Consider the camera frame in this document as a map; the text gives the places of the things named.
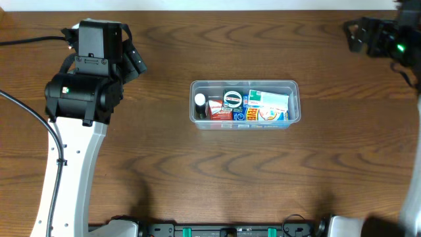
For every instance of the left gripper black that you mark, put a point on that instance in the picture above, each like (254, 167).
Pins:
(137, 62)

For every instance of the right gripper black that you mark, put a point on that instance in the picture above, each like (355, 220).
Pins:
(369, 37)

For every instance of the dark bottle white cap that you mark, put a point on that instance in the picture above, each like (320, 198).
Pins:
(201, 105)

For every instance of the red Panadol ActiFast box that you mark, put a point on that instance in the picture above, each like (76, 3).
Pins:
(218, 111)

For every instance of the blue Kool Fever box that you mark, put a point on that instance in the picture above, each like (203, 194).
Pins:
(246, 113)

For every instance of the white Panadol box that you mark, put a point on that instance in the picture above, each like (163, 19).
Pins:
(265, 99)

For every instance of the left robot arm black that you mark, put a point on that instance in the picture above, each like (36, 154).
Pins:
(80, 100)

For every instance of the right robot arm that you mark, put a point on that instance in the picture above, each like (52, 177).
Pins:
(399, 41)

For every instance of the clear plastic container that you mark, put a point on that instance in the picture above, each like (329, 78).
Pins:
(214, 90)

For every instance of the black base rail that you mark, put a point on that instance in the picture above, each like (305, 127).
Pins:
(292, 226)

